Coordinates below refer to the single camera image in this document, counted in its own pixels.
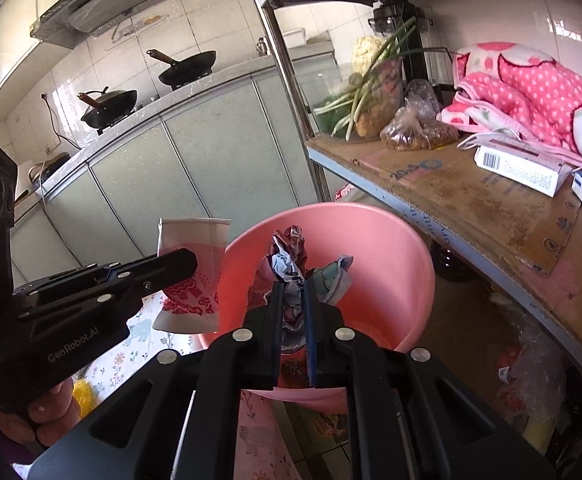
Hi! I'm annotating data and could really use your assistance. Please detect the crumpled green paper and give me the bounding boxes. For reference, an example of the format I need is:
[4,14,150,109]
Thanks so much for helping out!
[313,255,355,307]

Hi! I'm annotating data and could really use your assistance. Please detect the white cord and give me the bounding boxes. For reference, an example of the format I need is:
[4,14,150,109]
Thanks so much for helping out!
[458,129,523,152]

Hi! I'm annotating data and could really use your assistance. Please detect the yellow fluffy object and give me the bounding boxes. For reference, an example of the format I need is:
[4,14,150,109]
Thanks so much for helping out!
[72,378,97,419]

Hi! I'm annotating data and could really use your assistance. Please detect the metal shelf rack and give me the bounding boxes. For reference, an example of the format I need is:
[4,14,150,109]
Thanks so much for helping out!
[241,0,582,411]

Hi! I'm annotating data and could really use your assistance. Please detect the black power cable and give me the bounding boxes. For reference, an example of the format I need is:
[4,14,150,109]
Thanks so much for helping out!
[44,94,82,152]

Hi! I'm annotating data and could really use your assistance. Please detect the pink plastic basin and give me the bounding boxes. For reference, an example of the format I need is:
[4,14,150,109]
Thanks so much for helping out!
[197,203,437,415]

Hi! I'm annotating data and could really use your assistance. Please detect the white cardboard box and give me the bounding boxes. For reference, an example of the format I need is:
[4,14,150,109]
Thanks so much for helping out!
[473,138,572,198]

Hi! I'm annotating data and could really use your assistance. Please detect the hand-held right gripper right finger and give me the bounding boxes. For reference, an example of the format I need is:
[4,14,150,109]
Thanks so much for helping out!
[303,276,557,480]

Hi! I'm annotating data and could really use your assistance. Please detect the red and white paper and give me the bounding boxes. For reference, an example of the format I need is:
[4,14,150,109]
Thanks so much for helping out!
[247,225,313,357]

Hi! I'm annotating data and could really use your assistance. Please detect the green printed package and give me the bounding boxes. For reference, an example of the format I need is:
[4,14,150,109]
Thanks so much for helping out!
[290,404,353,452]

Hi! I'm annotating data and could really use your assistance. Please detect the brown food in plastic bag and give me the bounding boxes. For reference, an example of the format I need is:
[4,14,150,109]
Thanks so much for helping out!
[355,57,405,139]

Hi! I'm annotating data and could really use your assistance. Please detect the black blender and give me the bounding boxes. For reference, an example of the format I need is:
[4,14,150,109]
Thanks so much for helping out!
[368,0,435,87]

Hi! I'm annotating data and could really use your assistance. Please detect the pink dotted blanket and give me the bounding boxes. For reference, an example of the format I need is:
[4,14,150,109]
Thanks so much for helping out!
[436,42,582,175]

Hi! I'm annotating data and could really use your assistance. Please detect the dark bottle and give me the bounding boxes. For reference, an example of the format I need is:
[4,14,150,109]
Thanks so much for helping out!
[428,244,473,282]

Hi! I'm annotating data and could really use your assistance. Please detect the floral tablecloth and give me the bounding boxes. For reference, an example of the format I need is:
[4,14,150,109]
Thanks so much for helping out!
[13,290,298,480]

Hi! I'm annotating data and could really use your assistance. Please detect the clear crumpled plastic bag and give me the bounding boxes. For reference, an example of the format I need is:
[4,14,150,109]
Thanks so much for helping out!
[493,304,573,427]

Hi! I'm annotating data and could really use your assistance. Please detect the red patterned paper cup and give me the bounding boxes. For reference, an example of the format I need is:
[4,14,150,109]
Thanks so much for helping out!
[152,218,232,335]

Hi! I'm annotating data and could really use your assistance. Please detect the clear bag of brown spices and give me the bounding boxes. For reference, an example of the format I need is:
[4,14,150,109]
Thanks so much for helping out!
[379,80,460,152]

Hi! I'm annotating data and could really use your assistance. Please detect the green kitchen counter cabinet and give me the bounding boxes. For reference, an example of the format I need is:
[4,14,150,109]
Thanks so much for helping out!
[8,52,343,287]

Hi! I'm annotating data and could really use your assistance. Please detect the brown cardboard sheet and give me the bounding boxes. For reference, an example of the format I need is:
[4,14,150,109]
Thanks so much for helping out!
[310,130,582,352]

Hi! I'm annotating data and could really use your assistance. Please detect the grey range hood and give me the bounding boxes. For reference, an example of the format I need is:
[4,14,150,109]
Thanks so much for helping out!
[28,0,173,49]

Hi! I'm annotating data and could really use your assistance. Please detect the person's left hand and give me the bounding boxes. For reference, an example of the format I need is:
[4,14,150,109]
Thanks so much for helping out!
[21,379,82,447]

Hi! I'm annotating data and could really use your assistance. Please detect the dark electric cooker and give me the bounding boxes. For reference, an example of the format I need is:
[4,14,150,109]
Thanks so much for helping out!
[28,152,72,187]

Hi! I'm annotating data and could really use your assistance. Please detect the black wok with lid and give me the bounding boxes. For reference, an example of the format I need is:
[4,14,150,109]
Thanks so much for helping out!
[78,87,138,132]

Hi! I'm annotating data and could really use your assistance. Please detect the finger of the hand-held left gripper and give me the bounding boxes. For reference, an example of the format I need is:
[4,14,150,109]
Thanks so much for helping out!
[18,248,198,334]
[13,261,122,307]

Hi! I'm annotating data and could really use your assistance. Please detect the black wok with wooden handle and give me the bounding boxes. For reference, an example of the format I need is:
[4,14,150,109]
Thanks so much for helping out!
[146,48,218,87]

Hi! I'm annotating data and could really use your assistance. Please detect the pale cabbage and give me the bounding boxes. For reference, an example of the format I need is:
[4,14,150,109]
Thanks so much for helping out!
[351,36,388,77]

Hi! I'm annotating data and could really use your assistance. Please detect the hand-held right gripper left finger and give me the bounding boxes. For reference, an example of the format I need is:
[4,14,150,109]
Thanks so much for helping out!
[28,280,286,480]

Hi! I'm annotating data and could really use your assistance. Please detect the green onions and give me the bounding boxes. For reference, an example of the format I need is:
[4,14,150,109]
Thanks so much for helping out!
[313,16,465,141]

